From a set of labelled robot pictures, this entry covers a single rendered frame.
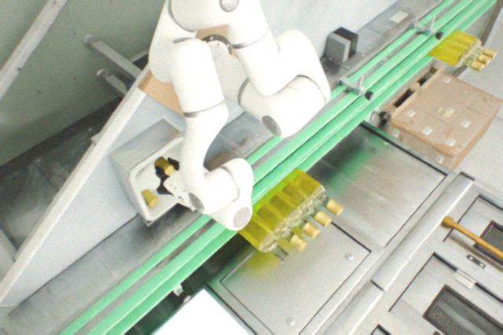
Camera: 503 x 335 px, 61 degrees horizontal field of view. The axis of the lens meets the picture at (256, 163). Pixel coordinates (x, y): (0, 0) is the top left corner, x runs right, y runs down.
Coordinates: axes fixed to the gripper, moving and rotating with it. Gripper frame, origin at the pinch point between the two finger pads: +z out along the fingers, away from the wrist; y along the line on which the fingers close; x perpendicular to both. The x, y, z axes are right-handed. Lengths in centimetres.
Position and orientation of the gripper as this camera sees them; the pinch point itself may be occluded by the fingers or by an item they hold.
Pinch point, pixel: (167, 168)
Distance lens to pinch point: 110.9
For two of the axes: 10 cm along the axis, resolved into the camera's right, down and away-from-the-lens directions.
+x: -1.9, -7.5, -6.3
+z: -6.9, -3.5, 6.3
